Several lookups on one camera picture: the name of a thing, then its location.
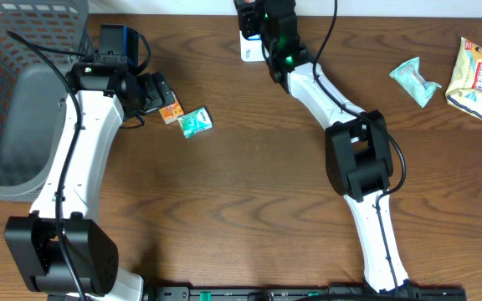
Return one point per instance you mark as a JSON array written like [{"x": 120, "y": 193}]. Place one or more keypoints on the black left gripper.
[{"x": 157, "y": 93}]

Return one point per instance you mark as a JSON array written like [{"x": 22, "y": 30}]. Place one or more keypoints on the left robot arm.
[{"x": 59, "y": 247}]

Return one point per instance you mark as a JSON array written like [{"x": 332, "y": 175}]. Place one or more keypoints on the grey plastic mesh basket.
[{"x": 35, "y": 36}]

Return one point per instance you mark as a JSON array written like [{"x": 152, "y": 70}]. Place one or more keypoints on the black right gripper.
[{"x": 243, "y": 8}]

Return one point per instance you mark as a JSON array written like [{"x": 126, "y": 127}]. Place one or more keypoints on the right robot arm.
[{"x": 359, "y": 148}]

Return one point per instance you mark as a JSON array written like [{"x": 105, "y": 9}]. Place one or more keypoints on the white barcode scanner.
[{"x": 252, "y": 48}]

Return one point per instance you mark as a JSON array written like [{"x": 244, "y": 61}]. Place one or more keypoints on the teal snack packet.
[{"x": 408, "y": 76}]

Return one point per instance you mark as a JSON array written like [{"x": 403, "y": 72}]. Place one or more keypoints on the small teal tissue pack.
[{"x": 195, "y": 122}]

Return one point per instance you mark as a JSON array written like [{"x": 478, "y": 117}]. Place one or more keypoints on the small orange tissue pack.
[{"x": 172, "y": 112}]

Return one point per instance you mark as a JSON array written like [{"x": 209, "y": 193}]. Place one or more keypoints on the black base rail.
[{"x": 333, "y": 293}]

